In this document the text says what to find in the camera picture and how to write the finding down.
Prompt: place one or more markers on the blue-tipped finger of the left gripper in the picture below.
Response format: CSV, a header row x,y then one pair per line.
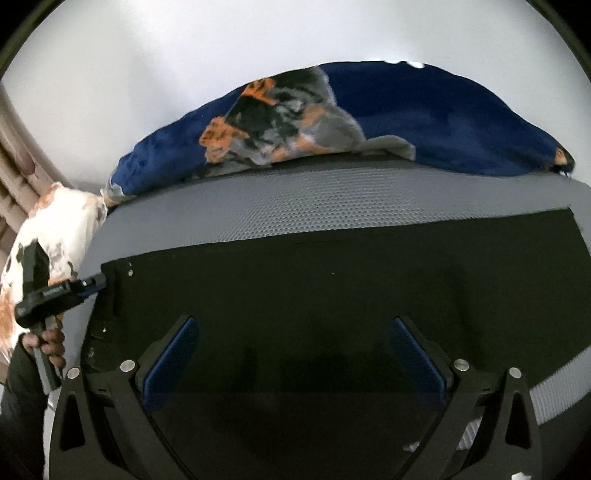
x,y
91,285

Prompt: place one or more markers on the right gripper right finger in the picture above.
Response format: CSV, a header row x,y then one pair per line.
x,y
486,426

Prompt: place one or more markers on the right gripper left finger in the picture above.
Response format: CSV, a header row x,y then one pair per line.
x,y
103,427

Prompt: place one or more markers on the black pants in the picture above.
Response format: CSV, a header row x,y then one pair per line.
x,y
303,368

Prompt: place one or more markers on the person's left hand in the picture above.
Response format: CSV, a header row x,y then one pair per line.
x,y
50,343

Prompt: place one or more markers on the white floral pillow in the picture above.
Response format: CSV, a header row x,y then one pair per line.
x,y
63,222

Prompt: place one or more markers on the beige curtain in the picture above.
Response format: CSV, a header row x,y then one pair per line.
x,y
26,171

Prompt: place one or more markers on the grey mesh mattress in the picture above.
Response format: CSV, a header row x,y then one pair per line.
x,y
353,196

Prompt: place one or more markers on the blue floral blanket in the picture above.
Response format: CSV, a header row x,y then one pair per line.
x,y
422,114

